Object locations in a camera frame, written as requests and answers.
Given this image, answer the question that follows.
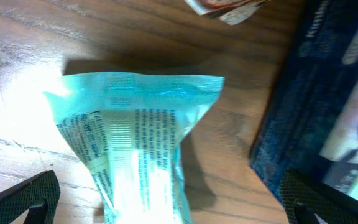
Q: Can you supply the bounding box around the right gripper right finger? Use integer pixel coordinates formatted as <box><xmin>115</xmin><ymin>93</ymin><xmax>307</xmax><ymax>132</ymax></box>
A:
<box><xmin>280</xmin><ymin>169</ymin><xmax>358</xmax><ymax>224</ymax></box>

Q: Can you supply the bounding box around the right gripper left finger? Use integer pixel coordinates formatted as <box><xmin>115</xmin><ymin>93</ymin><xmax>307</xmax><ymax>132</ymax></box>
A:
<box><xmin>0</xmin><ymin>170</ymin><xmax>60</xmax><ymax>224</ymax></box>

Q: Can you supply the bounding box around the blue tissue multipack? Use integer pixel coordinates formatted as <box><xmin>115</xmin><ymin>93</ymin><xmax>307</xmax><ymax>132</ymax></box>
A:
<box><xmin>250</xmin><ymin>0</ymin><xmax>358</xmax><ymax>200</ymax></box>

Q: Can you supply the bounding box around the teal wipes packet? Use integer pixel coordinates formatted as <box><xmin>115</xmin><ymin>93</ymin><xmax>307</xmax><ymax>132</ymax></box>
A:
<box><xmin>44</xmin><ymin>72</ymin><xmax>224</xmax><ymax>224</ymax></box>

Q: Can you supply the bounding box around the beige snack bag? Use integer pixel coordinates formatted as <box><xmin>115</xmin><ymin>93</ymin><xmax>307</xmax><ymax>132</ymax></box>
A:
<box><xmin>185</xmin><ymin>0</ymin><xmax>270</xmax><ymax>26</ymax></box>

